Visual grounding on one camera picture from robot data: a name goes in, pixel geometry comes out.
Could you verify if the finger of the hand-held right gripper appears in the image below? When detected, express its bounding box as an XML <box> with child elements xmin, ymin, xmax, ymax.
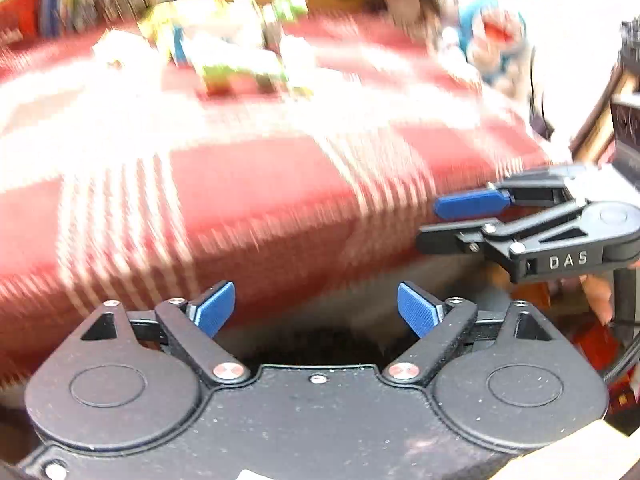
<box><xmin>435</xmin><ymin>165</ymin><xmax>601</xmax><ymax>221</ymax></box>
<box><xmin>416</xmin><ymin>200</ymin><xmax>588</xmax><ymax>255</ymax></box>

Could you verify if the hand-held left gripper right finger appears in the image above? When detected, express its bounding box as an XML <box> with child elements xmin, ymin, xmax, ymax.
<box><xmin>384</xmin><ymin>282</ymin><xmax>556</xmax><ymax>386</ymax></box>

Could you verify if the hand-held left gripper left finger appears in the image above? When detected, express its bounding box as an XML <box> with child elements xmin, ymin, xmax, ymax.
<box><xmin>80</xmin><ymin>281</ymin><xmax>251</xmax><ymax>387</ymax></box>

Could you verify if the person's right hand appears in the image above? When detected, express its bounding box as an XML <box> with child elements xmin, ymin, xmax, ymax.
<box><xmin>582</xmin><ymin>272</ymin><xmax>618</xmax><ymax>326</ymax></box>

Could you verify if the red white plaid blanket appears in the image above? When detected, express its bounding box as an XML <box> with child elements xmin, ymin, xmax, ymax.
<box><xmin>0</xmin><ymin>7</ymin><xmax>556</xmax><ymax>396</ymax></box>

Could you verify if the blue cat plush toy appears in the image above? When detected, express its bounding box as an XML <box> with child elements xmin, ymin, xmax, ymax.
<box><xmin>457</xmin><ymin>0</ymin><xmax>532</xmax><ymax>97</ymax></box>

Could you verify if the green white snack packet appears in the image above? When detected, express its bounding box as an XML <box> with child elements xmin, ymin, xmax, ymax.
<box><xmin>195</xmin><ymin>50</ymin><xmax>292</xmax><ymax>97</ymax></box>

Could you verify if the green twisted candy wrapper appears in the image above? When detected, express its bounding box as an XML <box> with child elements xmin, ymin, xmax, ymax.
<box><xmin>265</xmin><ymin>0</ymin><xmax>309</xmax><ymax>26</ymax></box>

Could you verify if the black cable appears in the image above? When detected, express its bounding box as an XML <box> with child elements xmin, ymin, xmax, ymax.
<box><xmin>600</xmin><ymin>320</ymin><xmax>640</xmax><ymax>387</ymax></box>

